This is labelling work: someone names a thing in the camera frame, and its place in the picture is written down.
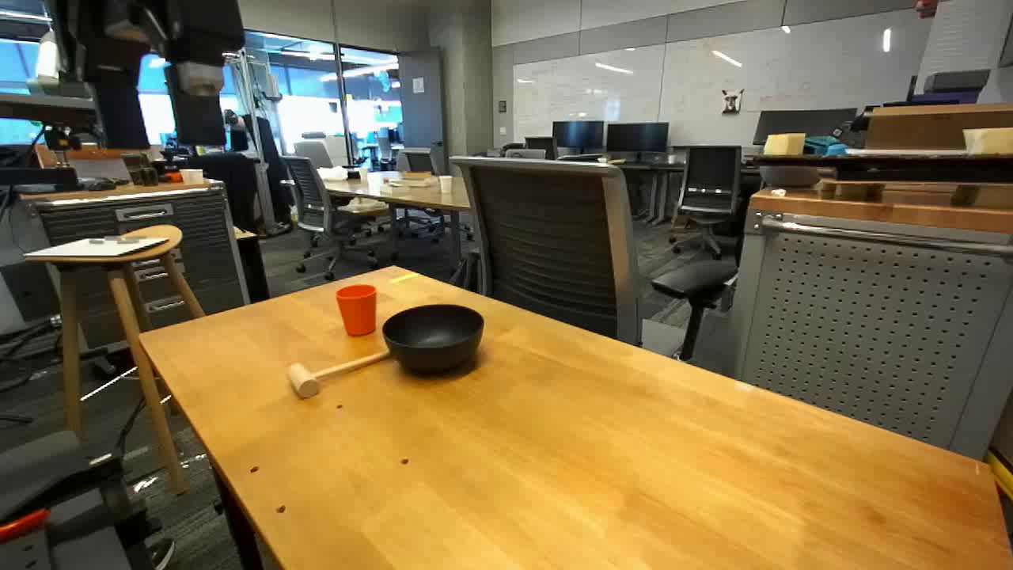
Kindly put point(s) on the left computer monitor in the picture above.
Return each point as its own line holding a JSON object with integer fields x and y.
{"x": 580, "y": 136}

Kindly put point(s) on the wooden stool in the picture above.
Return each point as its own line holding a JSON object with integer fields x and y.
{"x": 115, "y": 262}

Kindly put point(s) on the right computer monitor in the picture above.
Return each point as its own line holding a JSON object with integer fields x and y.
{"x": 637, "y": 142}

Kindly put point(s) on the computer monitor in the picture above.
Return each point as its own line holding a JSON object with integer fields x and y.
{"x": 637, "y": 142}
{"x": 580, "y": 136}

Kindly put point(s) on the orange plastic cup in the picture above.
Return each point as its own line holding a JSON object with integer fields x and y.
{"x": 359, "y": 307}

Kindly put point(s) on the grey mesh office chair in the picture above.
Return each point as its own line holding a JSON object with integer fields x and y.
{"x": 554, "y": 240}

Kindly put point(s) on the grey drawer cabinet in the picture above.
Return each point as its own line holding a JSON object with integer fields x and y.
{"x": 205, "y": 255}

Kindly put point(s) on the small wooden mallet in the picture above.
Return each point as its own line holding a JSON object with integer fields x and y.
{"x": 304, "y": 383}

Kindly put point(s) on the black office chair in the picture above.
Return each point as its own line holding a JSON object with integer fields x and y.
{"x": 707, "y": 201}

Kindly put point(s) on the wooden office desk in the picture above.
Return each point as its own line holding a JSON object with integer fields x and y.
{"x": 411, "y": 190}

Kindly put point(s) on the grey rolling office chair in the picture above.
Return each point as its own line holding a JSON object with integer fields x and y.
{"x": 341, "y": 225}

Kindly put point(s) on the black bowl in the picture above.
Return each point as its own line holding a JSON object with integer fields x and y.
{"x": 435, "y": 337}

